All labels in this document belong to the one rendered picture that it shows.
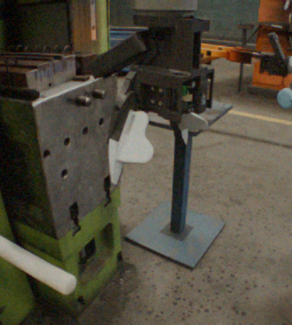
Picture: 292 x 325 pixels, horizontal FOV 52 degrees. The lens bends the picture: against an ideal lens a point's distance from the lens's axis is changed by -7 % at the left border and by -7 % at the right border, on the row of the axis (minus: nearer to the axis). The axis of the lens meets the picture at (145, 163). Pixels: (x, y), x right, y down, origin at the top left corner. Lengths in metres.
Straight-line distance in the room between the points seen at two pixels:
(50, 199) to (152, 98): 0.62
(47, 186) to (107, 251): 0.59
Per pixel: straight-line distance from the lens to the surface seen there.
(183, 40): 0.35
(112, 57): 0.41
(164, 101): 0.36
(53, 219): 0.99
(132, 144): 0.37
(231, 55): 1.26
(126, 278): 1.52
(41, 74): 0.91
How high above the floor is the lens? 1.15
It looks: 29 degrees down
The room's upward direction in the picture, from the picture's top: straight up
